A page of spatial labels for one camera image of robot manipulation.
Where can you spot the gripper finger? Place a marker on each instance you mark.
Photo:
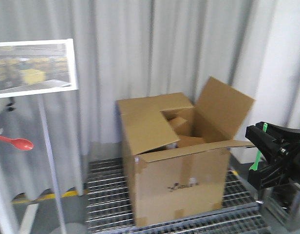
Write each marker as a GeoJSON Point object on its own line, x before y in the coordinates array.
{"type": "Point", "coordinates": [267, 178]}
{"type": "Point", "coordinates": [263, 140]}

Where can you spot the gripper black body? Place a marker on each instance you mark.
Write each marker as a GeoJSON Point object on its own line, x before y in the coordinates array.
{"type": "Point", "coordinates": [284, 147]}

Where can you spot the green plastic spoon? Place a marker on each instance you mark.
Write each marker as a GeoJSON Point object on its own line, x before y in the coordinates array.
{"type": "Point", "coordinates": [254, 166]}

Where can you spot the red plastic spoon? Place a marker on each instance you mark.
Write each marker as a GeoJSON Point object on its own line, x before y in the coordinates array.
{"type": "Point", "coordinates": [19, 143]}

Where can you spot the metal step box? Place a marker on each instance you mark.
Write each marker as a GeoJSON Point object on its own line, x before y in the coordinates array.
{"type": "Point", "coordinates": [283, 203]}

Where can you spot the cardboard box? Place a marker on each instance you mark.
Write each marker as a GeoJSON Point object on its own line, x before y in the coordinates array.
{"type": "Point", "coordinates": [167, 135]}

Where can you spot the metal grate platform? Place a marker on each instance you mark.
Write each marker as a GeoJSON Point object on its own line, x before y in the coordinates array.
{"type": "Point", "coordinates": [166, 208]}

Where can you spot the sign on metal stand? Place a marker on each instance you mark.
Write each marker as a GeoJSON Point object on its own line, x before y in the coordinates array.
{"type": "Point", "coordinates": [37, 67]}

